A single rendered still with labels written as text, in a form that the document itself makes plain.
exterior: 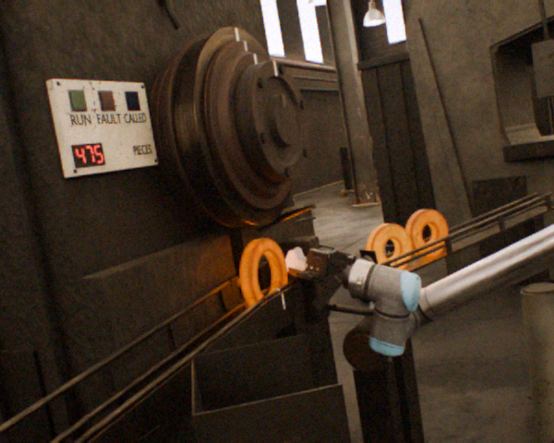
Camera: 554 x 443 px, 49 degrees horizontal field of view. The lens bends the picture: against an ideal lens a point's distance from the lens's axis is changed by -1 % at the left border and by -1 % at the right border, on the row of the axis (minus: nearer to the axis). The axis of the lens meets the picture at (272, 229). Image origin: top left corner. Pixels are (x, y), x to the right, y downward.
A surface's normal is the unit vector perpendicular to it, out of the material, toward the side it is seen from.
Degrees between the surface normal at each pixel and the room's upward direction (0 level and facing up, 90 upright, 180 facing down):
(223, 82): 62
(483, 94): 90
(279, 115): 90
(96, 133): 90
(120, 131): 90
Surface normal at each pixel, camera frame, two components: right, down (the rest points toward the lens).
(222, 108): -0.04, -0.07
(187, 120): -0.47, 0.08
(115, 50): 0.88, -0.09
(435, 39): -0.65, 0.19
